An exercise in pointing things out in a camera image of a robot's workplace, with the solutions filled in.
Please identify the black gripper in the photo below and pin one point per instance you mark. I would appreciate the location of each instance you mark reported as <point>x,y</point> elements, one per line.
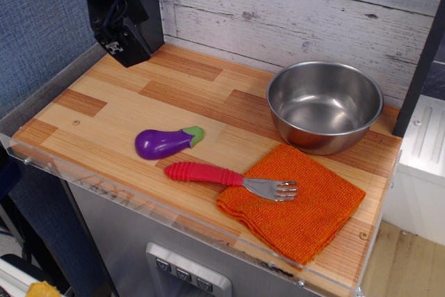
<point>113,23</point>

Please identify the purple toy eggplant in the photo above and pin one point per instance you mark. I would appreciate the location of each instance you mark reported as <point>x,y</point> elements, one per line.
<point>155,144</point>

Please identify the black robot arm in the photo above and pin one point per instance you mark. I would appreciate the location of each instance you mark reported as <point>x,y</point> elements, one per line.
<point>115,27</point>

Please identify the stainless steel bowl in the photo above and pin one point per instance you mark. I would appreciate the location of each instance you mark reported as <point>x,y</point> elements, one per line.
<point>323,107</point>

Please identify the silver control panel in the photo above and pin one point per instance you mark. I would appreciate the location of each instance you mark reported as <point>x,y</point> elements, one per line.
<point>164,261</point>

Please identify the orange knitted cloth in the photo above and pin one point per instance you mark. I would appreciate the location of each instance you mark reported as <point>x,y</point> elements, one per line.
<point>300,228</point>

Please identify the white side cabinet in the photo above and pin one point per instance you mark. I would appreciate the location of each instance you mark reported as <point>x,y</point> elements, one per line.
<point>415,201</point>

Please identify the red handled metal fork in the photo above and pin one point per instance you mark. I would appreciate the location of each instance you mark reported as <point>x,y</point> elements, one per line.
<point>277,191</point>

